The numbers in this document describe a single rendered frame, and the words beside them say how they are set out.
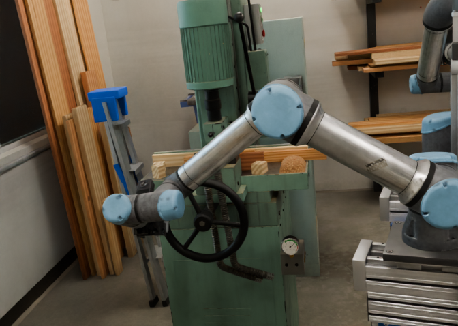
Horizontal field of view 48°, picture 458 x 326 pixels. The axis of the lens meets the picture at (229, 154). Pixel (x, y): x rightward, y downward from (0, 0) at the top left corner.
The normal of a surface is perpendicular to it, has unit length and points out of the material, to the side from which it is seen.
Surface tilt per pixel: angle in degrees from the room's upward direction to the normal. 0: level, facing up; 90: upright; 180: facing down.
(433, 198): 94
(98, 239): 88
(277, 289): 90
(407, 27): 90
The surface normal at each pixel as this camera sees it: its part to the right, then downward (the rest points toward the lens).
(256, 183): -0.16, 0.26
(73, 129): 0.98, -0.11
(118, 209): -0.25, -0.23
